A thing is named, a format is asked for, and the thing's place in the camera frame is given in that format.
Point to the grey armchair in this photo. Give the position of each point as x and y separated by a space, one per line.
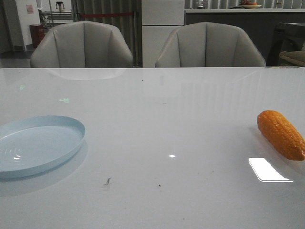
208 44
83 44

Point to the olive cushion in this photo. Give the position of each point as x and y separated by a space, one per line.
296 58

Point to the light blue round plate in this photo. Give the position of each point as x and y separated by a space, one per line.
37 144

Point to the barrier post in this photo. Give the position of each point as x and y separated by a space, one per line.
136 45

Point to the red bin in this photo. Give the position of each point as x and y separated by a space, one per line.
37 34

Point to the orange toy corn cob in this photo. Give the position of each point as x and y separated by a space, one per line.
282 135

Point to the fruit bowl on counter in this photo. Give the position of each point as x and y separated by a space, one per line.
248 4

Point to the grey armchair on left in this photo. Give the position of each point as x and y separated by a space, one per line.
83 44

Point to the white cabinet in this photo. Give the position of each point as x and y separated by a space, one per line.
159 18

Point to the grey armchair on right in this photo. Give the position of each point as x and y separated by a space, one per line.
208 44

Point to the grey counter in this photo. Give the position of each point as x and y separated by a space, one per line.
259 24

